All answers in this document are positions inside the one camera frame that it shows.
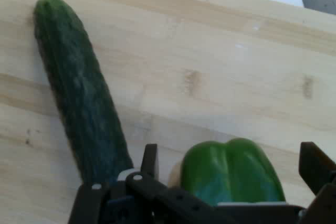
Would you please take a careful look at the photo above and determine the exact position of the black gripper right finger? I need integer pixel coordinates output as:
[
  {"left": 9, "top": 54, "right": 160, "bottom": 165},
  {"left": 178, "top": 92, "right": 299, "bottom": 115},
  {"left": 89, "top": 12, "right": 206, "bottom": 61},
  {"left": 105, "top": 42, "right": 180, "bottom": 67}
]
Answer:
[{"left": 298, "top": 141, "right": 336, "bottom": 224}]

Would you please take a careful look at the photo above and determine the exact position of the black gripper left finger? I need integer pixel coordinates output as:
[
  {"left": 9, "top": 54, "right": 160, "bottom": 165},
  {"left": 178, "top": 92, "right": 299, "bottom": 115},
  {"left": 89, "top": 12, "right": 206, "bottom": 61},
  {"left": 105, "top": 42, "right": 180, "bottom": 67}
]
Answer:
[{"left": 68, "top": 144, "right": 237, "bottom": 224}]

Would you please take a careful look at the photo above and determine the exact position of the green bell pepper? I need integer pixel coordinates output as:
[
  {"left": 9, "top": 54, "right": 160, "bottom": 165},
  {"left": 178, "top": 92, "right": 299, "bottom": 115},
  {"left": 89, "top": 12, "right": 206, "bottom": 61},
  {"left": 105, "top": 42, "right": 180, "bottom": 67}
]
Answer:
[{"left": 181, "top": 137, "right": 286, "bottom": 207}]

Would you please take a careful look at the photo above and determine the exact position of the long dark green cucumber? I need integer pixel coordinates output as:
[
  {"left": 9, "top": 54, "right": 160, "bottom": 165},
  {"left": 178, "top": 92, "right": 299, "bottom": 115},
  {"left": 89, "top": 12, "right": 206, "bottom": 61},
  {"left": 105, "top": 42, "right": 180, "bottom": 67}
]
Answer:
[{"left": 33, "top": 0, "right": 135, "bottom": 185}]

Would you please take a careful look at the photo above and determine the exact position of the wooden cutting board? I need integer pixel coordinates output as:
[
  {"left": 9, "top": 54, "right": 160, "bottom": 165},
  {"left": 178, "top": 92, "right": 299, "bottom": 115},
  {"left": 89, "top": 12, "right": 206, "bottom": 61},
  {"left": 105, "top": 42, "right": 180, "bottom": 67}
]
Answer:
[{"left": 0, "top": 0, "right": 336, "bottom": 224}]

